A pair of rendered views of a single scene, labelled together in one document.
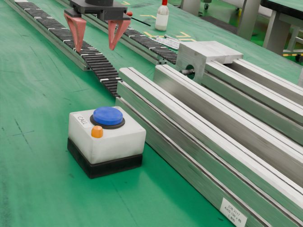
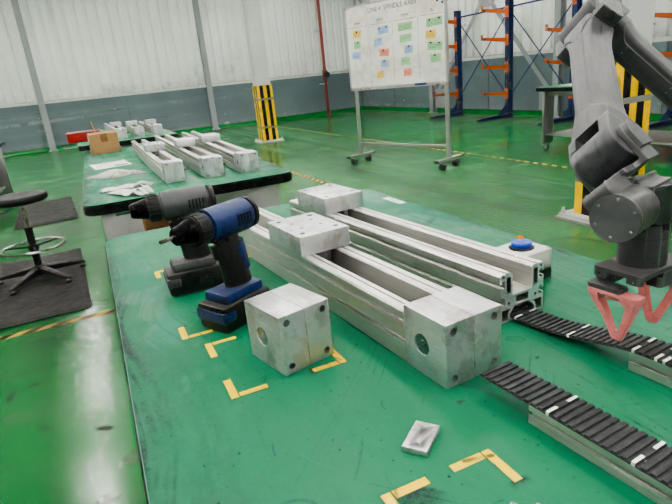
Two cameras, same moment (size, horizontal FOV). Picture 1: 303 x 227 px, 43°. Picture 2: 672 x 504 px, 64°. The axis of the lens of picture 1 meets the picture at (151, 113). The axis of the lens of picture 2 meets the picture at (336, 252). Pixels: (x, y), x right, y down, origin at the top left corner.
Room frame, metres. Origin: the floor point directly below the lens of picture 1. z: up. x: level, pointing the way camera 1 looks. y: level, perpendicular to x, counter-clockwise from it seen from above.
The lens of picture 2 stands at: (1.48, -0.15, 1.19)
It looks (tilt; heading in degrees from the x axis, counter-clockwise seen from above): 18 degrees down; 189
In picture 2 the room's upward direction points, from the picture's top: 6 degrees counter-clockwise
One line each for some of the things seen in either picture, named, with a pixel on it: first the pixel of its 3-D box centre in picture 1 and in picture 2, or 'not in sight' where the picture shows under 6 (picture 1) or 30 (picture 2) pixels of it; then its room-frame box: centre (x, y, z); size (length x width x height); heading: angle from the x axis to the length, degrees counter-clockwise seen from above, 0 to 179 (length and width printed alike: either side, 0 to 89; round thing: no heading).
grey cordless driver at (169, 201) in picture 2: not in sight; (173, 241); (0.46, -0.65, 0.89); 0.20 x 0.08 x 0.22; 121
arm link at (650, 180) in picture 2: not in sight; (644, 201); (0.80, 0.14, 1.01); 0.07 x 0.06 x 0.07; 140
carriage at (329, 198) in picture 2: not in sight; (329, 202); (0.12, -0.36, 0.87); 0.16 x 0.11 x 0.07; 37
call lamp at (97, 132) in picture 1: (97, 130); not in sight; (0.42, 0.06, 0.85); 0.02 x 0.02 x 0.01
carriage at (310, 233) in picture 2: not in sight; (308, 239); (0.43, -0.37, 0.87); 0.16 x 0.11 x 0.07; 37
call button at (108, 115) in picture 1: (107, 118); (521, 245); (0.47, 0.06, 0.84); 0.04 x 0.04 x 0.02
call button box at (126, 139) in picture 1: (111, 138); (518, 262); (0.47, 0.05, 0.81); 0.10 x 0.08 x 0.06; 127
